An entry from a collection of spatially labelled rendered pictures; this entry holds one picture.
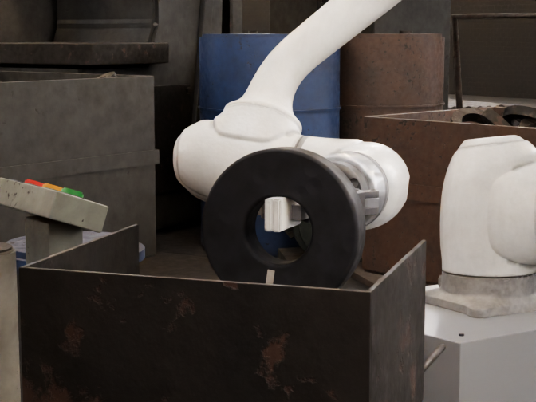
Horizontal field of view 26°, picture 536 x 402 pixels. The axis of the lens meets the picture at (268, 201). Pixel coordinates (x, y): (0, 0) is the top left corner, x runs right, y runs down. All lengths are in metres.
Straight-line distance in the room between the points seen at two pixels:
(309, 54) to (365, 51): 3.36
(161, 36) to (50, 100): 1.49
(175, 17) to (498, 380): 3.68
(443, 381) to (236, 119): 0.51
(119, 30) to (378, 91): 1.18
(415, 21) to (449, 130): 2.69
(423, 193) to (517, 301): 1.77
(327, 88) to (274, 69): 3.18
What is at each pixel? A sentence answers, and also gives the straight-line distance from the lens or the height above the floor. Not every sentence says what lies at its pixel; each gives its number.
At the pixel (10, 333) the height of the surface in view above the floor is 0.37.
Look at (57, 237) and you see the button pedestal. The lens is 2.12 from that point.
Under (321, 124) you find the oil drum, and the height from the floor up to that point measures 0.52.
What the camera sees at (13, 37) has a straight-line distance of 5.30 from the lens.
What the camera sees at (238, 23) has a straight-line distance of 8.71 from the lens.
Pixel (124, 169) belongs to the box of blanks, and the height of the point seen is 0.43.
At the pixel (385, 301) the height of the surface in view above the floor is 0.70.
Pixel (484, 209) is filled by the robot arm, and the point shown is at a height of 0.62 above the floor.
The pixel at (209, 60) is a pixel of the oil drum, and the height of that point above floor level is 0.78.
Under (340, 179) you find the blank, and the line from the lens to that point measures 1.06.
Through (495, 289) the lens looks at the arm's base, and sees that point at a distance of 1.85.
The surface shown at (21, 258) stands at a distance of 2.50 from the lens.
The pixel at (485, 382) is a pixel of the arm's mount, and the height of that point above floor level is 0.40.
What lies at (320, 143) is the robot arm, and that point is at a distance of 1.39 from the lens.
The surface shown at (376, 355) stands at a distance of 0.80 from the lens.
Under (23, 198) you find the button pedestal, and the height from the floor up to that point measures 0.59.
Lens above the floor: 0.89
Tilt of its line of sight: 8 degrees down
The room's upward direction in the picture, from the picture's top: straight up
